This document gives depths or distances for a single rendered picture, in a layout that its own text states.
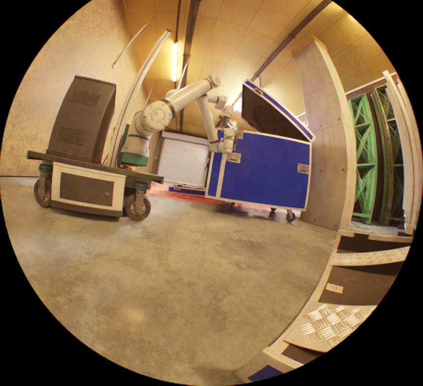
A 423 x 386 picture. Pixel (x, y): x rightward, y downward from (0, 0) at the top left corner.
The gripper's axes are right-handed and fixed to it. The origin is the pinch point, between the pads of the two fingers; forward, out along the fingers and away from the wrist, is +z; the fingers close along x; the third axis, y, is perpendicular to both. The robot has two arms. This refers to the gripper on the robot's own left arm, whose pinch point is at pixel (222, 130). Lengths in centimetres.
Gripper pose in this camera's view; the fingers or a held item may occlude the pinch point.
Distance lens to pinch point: 160.0
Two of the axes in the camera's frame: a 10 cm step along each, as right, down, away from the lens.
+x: 1.6, 0.8, 9.8
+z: -3.2, 9.5, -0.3
